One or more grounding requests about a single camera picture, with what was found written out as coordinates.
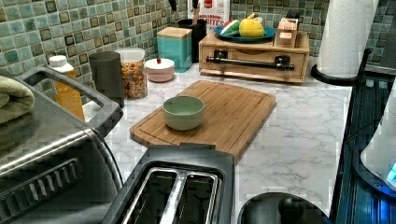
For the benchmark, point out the green ceramic bowl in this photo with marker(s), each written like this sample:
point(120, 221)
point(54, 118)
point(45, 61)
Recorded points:
point(183, 113)

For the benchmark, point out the black round lid with knob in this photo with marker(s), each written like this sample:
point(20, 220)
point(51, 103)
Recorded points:
point(280, 208)

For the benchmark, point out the cereal jar with lid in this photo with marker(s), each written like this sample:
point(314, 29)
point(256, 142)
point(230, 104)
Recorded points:
point(134, 80)

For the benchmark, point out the black paper towel holder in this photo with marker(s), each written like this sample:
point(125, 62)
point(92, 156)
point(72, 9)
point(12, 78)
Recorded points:
point(343, 81)

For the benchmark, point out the black utensil holder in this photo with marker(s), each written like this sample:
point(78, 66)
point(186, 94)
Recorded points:
point(198, 33)

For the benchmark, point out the stainless toaster oven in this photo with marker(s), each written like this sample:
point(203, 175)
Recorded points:
point(55, 167)

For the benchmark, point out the toy watermelon slice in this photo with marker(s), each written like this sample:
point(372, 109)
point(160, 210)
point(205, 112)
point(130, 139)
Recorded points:
point(231, 27)

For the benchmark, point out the folded green towel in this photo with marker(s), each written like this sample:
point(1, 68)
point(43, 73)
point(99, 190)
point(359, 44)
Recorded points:
point(15, 99)

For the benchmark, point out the yellow toy lemon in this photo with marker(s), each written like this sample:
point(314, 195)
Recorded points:
point(250, 28)

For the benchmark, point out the black drawer handle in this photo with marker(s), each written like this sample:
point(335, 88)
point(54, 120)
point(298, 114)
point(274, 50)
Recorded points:
point(280, 63)

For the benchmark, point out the teal tin with wooden lid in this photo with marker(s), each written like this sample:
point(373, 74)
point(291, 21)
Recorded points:
point(175, 44)

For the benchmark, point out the wooden drawer box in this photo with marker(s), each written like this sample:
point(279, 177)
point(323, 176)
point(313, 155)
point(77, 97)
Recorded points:
point(257, 52)

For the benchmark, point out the black toaster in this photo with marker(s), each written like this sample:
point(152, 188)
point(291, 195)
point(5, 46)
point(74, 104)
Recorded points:
point(184, 184)

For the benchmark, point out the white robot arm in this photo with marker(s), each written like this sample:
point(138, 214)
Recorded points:
point(379, 156)

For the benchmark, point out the bamboo cutting board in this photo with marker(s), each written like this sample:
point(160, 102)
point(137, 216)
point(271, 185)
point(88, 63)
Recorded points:
point(232, 117)

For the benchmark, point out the orange juice bottle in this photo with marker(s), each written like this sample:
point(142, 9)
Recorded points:
point(65, 95)

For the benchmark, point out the toy banana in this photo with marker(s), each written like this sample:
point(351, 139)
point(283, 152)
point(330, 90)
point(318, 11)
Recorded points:
point(254, 17)

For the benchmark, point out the paper towel roll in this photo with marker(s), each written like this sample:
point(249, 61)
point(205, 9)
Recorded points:
point(347, 27)

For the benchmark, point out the tea bag box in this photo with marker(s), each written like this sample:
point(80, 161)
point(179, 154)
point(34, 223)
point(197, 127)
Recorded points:
point(286, 33)

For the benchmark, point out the oat bites cereal box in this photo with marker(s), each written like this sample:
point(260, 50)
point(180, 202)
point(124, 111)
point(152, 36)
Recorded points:
point(214, 12)

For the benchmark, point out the dark grey canister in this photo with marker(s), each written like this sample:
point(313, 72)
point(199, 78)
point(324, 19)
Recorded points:
point(106, 75)

